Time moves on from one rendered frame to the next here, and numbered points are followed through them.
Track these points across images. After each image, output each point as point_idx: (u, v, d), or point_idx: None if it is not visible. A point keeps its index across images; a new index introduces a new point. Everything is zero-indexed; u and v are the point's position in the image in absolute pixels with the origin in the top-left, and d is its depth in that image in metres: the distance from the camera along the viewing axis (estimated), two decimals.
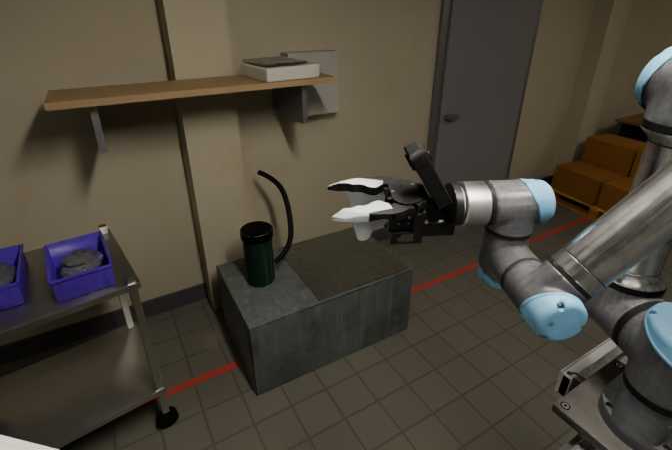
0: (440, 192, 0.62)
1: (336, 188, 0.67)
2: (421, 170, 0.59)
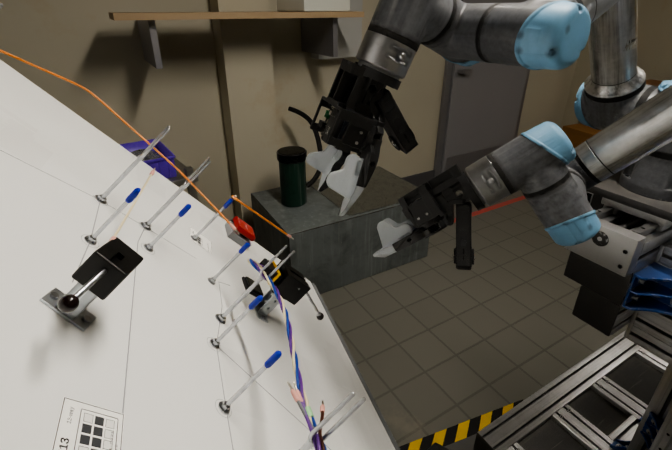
0: None
1: (343, 205, 0.61)
2: None
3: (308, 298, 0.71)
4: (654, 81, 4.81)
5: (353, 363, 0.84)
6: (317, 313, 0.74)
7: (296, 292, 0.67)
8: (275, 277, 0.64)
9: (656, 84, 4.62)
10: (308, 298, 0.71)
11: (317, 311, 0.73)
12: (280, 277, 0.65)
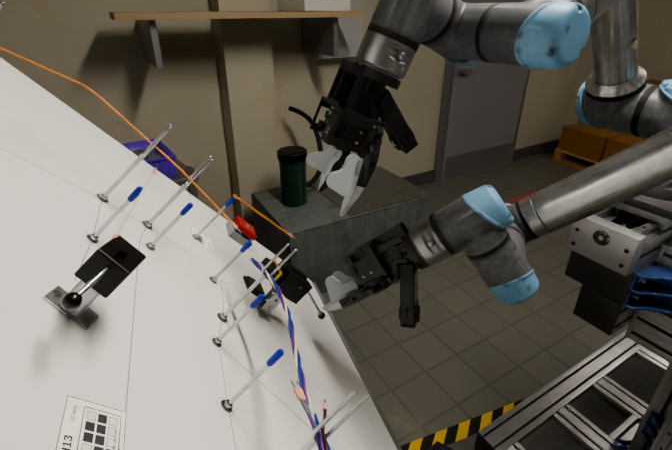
0: None
1: (343, 205, 0.61)
2: (389, 131, 0.65)
3: (309, 297, 0.71)
4: (654, 81, 4.81)
5: (354, 362, 0.84)
6: (318, 312, 0.74)
7: (297, 291, 0.67)
8: (277, 276, 0.64)
9: (656, 84, 4.62)
10: (309, 297, 0.71)
11: (318, 310, 0.73)
12: (282, 276, 0.65)
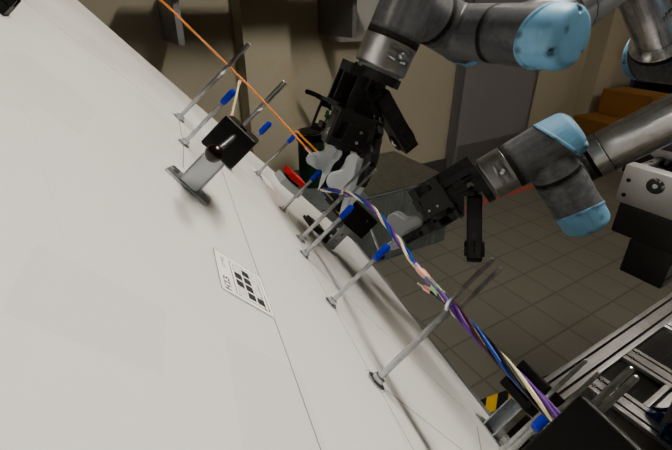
0: None
1: (343, 206, 0.61)
2: None
3: (372, 235, 0.70)
4: None
5: (407, 310, 0.84)
6: None
7: (364, 224, 0.66)
8: None
9: None
10: (372, 235, 0.71)
11: (379, 250, 0.73)
12: None
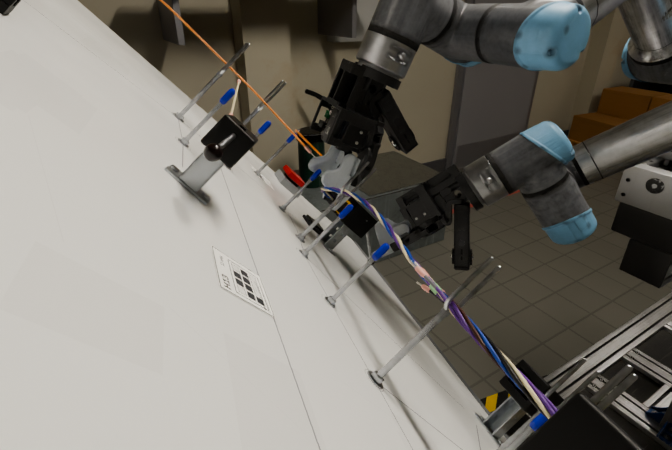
0: None
1: None
2: (389, 131, 0.65)
3: (367, 237, 0.70)
4: None
5: (407, 309, 0.84)
6: (369, 257, 0.73)
7: (363, 224, 0.66)
8: None
9: None
10: (366, 238, 0.71)
11: (370, 254, 0.72)
12: None
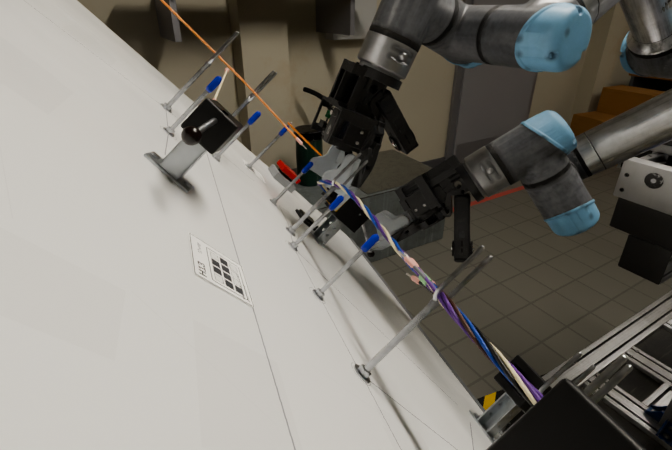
0: None
1: None
2: (390, 132, 0.65)
3: (363, 230, 0.69)
4: None
5: (402, 306, 0.82)
6: (369, 249, 0.72)
7: (356, 218, 0.65)
8: None
9: None
10: (363, 231, 0.69)
11: (369, 247, 0.71)
12: None
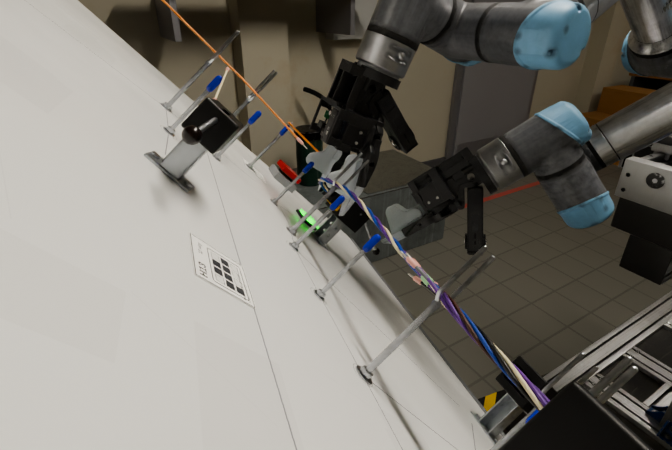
0: None
1: (343, 205, 0.61)
2: (389, 131, 0.65)
3: (366, 229, 0.69)
4: None
5: (403, 306, 0.82)
6: (373, 247, 0.72)
7: (357, 218, 0.65)
8: None
9: None
10: (366, 230, 0.69)
11: (374, 245, 0.71)
12: None
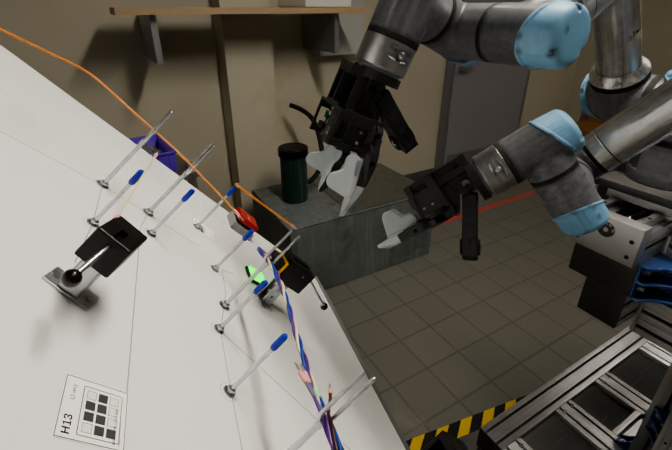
0: None
1: (343, 206, 0.61)
2: (389, 131, 0.65)
3: (312, 287, 0.71)
4: None
5: (356, 354, 0.84)
6: (321, 303, 0.73)
7: (300, 281, 0.66)
8: (284, 267, 0.64)
9: None
10: (312, 288, 0.71)
11: (321, 301, 0.73)
12: None
